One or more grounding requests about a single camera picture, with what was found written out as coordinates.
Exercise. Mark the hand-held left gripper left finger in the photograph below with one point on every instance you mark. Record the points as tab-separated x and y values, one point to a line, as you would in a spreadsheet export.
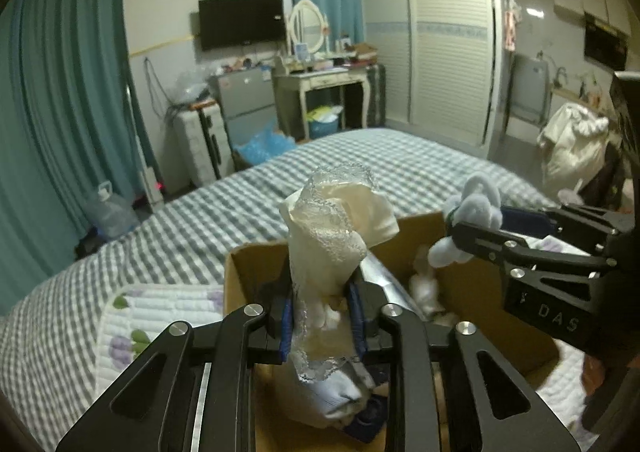
286	327

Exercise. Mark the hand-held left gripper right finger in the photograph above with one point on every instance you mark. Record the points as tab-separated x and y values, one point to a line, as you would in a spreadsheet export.
357	324

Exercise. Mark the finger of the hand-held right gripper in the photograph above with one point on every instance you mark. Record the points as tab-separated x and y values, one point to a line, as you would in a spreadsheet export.
525	219
500	244

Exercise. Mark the grey fluffy sock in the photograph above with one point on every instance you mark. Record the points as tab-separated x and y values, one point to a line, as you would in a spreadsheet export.
325	402
475	202

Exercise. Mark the brown cardboard box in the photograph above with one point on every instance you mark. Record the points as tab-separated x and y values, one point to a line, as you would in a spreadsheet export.
480	297

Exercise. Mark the white fluffy cloth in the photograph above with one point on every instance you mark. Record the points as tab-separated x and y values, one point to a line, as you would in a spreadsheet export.
425	287

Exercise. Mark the small blue tissue packet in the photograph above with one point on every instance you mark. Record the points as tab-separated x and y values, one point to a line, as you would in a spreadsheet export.
370	419

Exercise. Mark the cream lace cloth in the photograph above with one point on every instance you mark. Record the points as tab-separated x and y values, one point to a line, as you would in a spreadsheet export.
330	232

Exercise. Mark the white cloth bag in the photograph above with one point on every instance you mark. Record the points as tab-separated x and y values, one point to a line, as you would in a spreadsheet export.
572	147

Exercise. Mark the floral quilted mat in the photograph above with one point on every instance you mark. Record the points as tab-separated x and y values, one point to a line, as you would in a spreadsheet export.
160	312

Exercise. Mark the grey washing machine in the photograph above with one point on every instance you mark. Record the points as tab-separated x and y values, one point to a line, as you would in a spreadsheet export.
529	90

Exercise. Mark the wooden shelf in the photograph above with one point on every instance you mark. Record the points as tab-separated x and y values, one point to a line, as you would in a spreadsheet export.
580	95

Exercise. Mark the grey checkered bed sheet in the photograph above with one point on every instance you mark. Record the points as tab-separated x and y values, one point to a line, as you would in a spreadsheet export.
175	232

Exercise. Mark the blue plastic bag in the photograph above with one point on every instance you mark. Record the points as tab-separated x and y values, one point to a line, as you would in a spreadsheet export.
262	145

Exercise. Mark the white sliding wardrobe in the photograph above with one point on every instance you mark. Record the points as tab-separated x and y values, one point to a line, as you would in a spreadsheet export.
450	47

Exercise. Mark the black range hood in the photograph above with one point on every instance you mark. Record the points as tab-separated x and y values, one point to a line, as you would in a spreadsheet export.
605	45

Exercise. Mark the dark suitcase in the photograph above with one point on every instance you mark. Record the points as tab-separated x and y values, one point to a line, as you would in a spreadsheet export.
376	95

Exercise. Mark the white power strip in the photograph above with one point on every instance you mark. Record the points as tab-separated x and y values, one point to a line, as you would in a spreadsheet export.
152	184

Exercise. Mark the pink hanging clothes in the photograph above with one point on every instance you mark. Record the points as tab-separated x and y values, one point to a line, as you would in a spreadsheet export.
511	25

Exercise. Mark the white ribbed suitcase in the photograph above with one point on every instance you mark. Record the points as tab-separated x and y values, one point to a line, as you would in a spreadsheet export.
195	147

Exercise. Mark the clear water jug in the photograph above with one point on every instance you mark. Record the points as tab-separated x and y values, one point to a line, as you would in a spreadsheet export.
112	214

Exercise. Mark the basket with yellow cloth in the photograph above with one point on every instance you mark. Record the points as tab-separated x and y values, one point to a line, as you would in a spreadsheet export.
325	120

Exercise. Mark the silver mini fridge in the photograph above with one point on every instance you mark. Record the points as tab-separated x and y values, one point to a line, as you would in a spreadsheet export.
245	102

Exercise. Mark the cream dressing table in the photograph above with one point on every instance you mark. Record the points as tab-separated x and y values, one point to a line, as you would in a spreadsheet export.
320	82

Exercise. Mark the clear plastic bag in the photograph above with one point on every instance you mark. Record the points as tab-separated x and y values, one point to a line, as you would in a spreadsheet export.
190	90

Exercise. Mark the white oval mirror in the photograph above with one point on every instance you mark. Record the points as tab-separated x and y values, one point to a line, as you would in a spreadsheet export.
306	25

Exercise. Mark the wide teal curtain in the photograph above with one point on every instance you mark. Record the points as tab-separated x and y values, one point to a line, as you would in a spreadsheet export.
65	107

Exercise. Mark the small photo frame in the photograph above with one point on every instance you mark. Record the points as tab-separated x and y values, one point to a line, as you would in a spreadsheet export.
302	50

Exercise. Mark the black wall television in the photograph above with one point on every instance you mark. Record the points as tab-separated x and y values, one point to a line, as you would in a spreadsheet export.
241	22

